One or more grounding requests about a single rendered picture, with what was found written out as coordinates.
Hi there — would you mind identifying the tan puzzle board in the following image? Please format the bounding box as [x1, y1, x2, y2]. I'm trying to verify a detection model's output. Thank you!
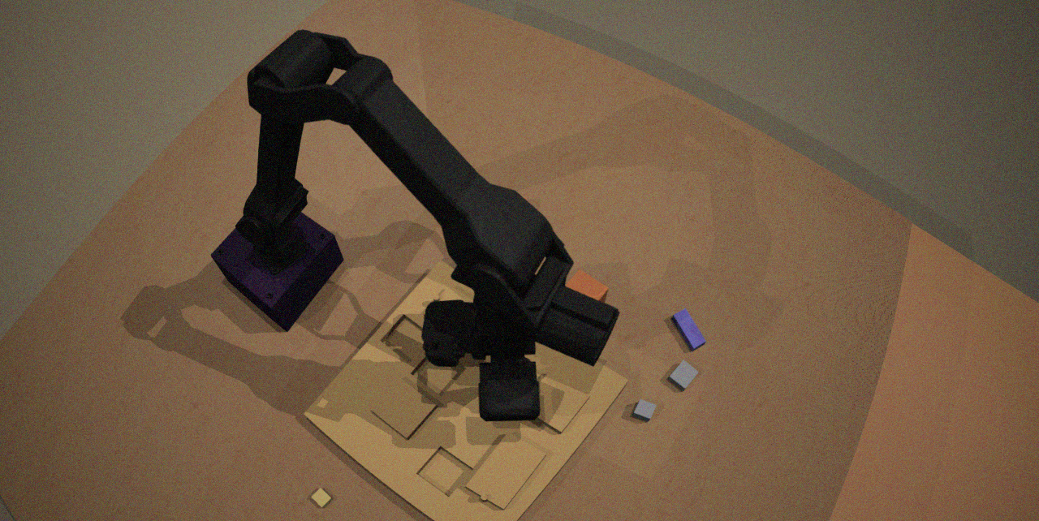
[304, 260, 628, 521]

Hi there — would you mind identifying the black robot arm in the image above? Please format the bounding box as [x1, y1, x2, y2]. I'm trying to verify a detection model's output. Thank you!
[235, 29, 619, 367]

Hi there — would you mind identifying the blue rectangular block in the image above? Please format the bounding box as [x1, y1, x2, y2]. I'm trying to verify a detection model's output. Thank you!
[671, 308, 705, 351]

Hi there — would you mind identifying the orange-brown cube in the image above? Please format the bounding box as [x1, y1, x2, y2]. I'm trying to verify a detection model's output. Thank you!
[565, 269, 608, 303]

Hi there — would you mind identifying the pale yellow square block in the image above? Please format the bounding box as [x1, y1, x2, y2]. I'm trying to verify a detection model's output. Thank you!
[312, 488, 334, 507]

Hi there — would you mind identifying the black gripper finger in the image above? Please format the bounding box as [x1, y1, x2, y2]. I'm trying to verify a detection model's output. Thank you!
[479, 362, 537, 382]

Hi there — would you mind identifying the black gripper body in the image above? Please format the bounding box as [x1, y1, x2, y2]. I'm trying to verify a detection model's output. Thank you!
[476, 315, 540, 421]

